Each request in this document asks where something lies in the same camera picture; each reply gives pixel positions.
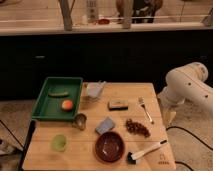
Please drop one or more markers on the clear plastic container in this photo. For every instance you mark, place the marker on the clear plastic container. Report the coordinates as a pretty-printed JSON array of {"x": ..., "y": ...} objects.
[{"x": 94, "y": 89}]

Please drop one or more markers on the wooden table board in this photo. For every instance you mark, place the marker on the wooden table board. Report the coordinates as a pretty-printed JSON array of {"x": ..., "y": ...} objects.
[{"x": 79, "y": 153}]

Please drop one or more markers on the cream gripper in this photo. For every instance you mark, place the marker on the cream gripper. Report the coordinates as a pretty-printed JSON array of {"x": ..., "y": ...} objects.
[{"x": 168, "y": 115}]

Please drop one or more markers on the green cucumber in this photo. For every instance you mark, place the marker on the green cucumber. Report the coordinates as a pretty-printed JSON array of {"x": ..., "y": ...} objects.
[{"x": 62, "y": 94}]

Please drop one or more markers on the dark red bowl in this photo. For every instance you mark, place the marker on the dark red bowl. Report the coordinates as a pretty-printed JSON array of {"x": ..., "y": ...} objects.
[{"x": 109, "y": 147}]

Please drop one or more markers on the green plastic tray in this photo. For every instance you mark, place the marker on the green plastic tray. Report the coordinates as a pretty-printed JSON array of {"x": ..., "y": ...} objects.
[{"x": 49, "y": 108}]

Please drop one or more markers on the white bottle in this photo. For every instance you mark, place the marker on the white bottle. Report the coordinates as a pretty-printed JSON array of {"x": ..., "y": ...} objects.
[{"x": 92, "y": 10}]

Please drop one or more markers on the red small object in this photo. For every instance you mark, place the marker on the red small object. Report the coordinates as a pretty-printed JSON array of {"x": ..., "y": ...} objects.
[{"x": 103, "y": 21}]

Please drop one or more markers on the black left table edge bar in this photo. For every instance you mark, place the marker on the black left table edge bar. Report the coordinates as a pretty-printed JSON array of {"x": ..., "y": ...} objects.
[{"x": 30, "y": 132}]

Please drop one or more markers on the blue grey sponge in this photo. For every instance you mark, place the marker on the blue grey sponge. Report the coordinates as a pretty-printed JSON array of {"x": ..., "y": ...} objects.
[{"x": 106, "y": 125}]

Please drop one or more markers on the white black brush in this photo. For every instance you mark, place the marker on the white black brush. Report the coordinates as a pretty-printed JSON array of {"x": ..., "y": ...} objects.
[{"x": 133, "y": 157}]

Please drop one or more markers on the orange peach fruit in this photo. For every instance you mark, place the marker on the orange peach fruit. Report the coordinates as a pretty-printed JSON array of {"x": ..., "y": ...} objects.
[{"x": 67, "y": 105}]

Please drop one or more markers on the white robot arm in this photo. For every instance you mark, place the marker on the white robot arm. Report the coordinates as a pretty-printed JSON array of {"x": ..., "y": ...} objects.
[{"x": 185, "y": 82}]

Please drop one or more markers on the green plastic cup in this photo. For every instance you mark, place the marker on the green plastic cup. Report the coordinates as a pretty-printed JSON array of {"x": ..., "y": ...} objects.
[{"x": 58, "y": 143}]

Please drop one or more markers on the small metal cup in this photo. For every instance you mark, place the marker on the small metal cup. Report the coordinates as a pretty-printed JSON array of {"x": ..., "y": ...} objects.
[{"x": 80, "y": 121}]

